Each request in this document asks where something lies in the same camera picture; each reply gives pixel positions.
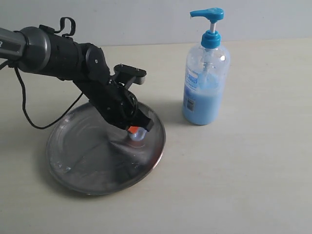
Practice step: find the blue soap blob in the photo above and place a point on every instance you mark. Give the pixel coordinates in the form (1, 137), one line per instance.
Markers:
(137, 134)

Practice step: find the round stainless steel plate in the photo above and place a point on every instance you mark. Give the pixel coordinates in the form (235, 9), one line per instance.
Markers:
(87, 155)

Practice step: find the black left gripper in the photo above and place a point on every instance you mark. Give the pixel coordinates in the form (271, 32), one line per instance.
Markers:
(115, 106)

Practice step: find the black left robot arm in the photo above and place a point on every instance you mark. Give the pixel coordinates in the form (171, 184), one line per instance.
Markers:
(43, 51)

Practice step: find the blue pump soap bottle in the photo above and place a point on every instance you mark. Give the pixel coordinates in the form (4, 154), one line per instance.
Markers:
(207, 65)

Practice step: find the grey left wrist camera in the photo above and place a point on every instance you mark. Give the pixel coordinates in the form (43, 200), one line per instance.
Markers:
(127, 75)

